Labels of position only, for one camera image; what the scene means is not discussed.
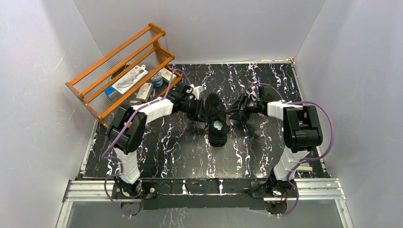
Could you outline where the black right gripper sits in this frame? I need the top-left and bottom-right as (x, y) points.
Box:
(225, 93), (263, 122)

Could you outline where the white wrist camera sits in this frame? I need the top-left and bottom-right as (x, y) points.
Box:
(191, 84), (205, 100)
(246, 85), (258, 101)

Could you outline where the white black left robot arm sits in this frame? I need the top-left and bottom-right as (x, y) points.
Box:
(102, 82), (208, 198)

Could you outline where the beige rectangular box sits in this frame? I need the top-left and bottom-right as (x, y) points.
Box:
(136, 83), (154, 103)

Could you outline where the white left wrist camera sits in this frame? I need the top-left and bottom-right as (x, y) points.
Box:
(191, 84), (205, 100)

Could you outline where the black mesh shoe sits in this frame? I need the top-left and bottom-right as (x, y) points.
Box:
(204, 93), (229, 147)

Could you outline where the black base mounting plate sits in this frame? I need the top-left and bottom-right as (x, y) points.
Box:
(111, 176), (297, 212)

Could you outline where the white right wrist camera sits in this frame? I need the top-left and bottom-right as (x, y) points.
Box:
(246, 85), (258, 101)

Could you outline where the blue tape roll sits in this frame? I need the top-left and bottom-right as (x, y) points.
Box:
(150, 72), (164, 88)

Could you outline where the aluminium frame rail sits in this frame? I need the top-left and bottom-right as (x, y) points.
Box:
(64, 178), (346, 201)

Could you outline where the small grey block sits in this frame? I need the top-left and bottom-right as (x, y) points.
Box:
(129, 100), (142, 106)

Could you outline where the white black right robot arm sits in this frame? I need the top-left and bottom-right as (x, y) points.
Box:
(226, 83), (323, 197)

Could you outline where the blue eraser block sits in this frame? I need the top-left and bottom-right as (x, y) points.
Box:
(104, 87), (118, 99)

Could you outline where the white ruler set package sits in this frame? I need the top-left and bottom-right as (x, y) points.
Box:
(112, 65), (148, 95)

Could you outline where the orange wooden shelf rack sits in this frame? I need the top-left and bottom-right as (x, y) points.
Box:
(66, 23), (175, 128)

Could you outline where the small green white box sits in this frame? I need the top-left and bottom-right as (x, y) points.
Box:
(159, 68), (176, 84)

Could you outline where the beige plastic clip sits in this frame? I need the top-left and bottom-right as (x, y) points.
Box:
(296, 166), (313, 172)

